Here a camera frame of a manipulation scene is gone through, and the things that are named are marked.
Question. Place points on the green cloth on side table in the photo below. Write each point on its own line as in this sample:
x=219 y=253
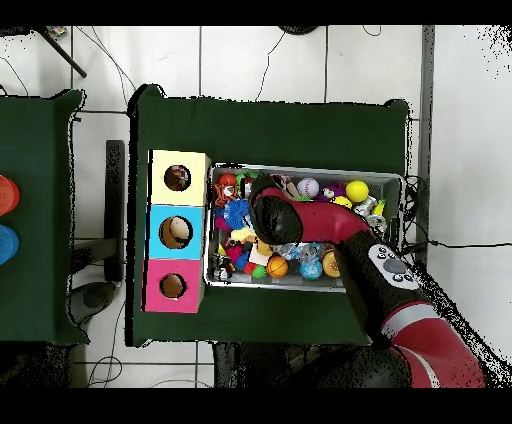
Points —
x=36 y=160

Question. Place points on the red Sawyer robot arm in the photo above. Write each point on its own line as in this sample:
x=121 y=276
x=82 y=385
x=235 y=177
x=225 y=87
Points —
x=332 y=220

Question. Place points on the purple spiky monster toy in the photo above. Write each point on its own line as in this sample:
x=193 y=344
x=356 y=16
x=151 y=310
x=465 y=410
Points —
x=332 y=191

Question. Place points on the blue cup stack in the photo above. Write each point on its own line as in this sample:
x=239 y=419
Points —
x=8 y=244

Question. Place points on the wooden box with three holes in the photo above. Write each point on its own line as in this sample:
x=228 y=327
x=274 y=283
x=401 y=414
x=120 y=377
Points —
x=176 y=196

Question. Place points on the yellow tennis ball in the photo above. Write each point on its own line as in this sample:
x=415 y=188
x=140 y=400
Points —
x=343 y=201

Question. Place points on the white baseball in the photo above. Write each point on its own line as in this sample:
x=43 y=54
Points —
x=308 y=188

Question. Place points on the crushed silver drink can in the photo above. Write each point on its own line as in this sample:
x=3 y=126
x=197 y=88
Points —
x=378 y=222

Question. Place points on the plain yellow ball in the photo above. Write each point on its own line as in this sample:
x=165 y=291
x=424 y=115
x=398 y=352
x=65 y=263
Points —
x=357 y=191

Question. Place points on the orange cup stack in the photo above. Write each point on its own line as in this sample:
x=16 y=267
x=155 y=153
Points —
x=8 y=196

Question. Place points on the tiger plush toy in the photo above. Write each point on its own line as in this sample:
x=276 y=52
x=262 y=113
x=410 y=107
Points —
x=224 y=192

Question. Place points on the black round base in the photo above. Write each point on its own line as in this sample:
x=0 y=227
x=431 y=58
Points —
x=298 y=29

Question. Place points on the black rod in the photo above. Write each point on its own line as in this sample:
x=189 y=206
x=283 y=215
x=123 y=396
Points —
x=64 y=54

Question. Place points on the green spiky rubber ball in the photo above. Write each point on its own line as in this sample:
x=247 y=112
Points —
x=242 y=178

